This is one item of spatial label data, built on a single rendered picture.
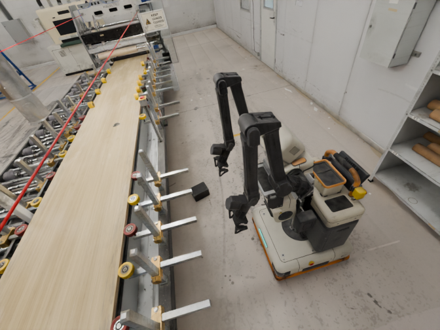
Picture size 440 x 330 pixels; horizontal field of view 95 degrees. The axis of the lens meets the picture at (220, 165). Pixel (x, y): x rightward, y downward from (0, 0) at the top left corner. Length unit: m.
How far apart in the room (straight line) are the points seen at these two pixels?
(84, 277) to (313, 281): 1.69
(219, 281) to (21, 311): 1.31
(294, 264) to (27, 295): 1.69
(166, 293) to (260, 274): 0.95
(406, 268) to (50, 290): 2.54
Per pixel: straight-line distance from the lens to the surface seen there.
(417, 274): 2.46
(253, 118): 0.71
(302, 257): 1.87
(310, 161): 1.12
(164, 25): 5.05
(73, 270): 1.54
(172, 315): 1.25
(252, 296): 2.04
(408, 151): 2.59
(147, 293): 1.56
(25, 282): 1.72
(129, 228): 1.46
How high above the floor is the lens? 2.00
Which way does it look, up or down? 44 degrees down
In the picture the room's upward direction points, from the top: 12 degrees counter-clockwise
